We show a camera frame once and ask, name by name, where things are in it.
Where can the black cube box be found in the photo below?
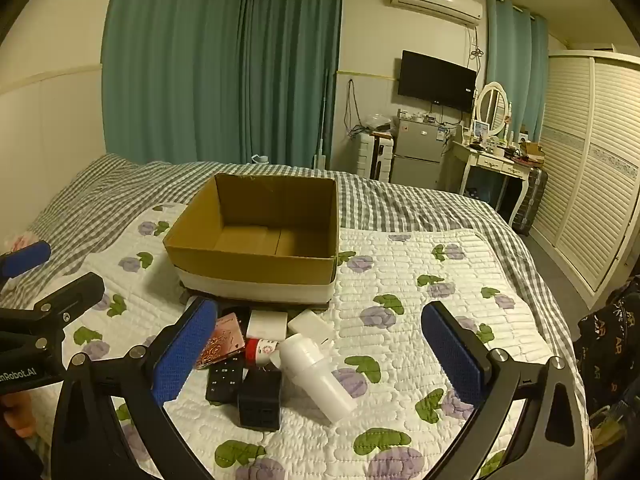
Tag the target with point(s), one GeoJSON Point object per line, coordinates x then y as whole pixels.
{"type": "Point", "coordinates": [259, 402]}

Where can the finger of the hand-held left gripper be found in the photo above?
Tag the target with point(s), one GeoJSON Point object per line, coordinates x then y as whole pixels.
{"type": "Point", "coordinates": [70, 296]}
{"type": "Point", "coordinates": [25, 259]}

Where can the red capped white bottle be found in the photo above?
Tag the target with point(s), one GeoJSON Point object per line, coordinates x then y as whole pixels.
{"type": "Point", "coordinates": [261, 351]}

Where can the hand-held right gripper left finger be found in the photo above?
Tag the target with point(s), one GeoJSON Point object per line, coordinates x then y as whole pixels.
{"type": "Point", "coordinates": [180, 355]}

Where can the white rectangular power adapter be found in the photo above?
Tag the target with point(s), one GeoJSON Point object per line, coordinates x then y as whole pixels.
{"type": "Point", "coordinates": [311, 326]}

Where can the clear plastic bag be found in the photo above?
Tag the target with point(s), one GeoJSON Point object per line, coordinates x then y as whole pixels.
{"type": "Point", "coordinates": [377, 122]}

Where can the narrow teal curtain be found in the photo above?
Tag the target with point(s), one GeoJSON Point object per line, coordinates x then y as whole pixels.
{"type": "Point", "coordinates": [515, 60]}

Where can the pink patterned phone case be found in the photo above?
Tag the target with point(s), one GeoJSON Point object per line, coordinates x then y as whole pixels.
{"type": "Point", "coordinates": [224, 342]}

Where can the person's left hand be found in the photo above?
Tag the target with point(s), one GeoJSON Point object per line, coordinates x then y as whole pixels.
{"type": "Point", "coordinates": [17, 412]}

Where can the black wall television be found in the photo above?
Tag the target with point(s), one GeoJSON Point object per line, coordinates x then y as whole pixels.
{"type": "Point", "coordinates": [436, 80]}

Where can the small photo frame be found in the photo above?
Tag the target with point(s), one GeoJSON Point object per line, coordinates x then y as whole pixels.
{"type": "Point", "coordinates": [481, 128]}

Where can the white square charger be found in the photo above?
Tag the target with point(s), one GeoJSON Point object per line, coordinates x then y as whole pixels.
{"type": "Point", "coordinates": [267, 324]}

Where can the white mop pole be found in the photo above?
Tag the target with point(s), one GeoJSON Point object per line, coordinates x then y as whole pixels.
{"type": "Point", "coordinates": [322, 120]}

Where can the white air conditioner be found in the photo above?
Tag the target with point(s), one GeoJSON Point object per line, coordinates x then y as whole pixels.
{"type": "Point", "coordinates": [432, 0]}

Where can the white dressing table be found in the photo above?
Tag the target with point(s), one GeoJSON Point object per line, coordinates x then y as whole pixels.
{"type": "Point", "coordinates": [492, 162]}

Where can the dark printed clothing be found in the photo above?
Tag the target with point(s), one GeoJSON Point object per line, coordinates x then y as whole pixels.
{"type": "Point", "coordinates": [612, 350]}

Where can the white floral quilt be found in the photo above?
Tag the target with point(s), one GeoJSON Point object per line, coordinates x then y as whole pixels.
{"type": "Point", "coordinates": [395, 340]}

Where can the white tumbler bottle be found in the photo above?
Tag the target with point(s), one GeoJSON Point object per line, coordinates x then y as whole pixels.
{"type": "Point", "coordinates": [320, 380]}

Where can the grey checked bed sheet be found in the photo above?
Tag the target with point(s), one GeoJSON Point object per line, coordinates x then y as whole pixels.
{"type": "Point", "coordinates": [390, 205]}

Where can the small cardboard box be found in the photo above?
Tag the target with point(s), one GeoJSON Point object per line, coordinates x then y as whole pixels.
{"type": "Point", "coordinates": [532, 149]}

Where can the white suitcase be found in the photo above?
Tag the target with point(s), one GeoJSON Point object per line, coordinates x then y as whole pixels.
{"type": "Point", "coordinates": [372, 157]}

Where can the dark suitcase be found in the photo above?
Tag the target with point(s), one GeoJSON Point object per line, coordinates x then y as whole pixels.
{"type": "Point", "coordinates": [532, 200]}

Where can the black remote control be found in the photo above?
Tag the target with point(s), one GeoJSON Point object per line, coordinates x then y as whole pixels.
{"type": "Point", "coordinates": [225, 382]}

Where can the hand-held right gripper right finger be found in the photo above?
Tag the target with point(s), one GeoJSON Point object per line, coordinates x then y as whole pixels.
{"type": "Point", "coordinates": [455, 355]}

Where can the silver small fridge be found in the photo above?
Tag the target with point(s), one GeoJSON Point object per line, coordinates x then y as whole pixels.
{"type": "Point", "coordinates": [417, 155]}

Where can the white oval mirror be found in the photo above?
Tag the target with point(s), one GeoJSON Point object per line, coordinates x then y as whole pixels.
{"type": "Point", "coordinates": [492, 107]}

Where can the brown cardboard box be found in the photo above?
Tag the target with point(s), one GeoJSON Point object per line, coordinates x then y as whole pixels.
{"type": "Point", "coordinates": [250, 265]}

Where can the white louvred wardrobe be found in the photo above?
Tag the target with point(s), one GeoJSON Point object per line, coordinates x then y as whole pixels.
{"type": "Point", "coordinates": [585, 170]}

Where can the small teal white object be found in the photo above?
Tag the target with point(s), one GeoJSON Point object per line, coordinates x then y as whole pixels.
{"type": "Point", "coordinates": [260, 159]}

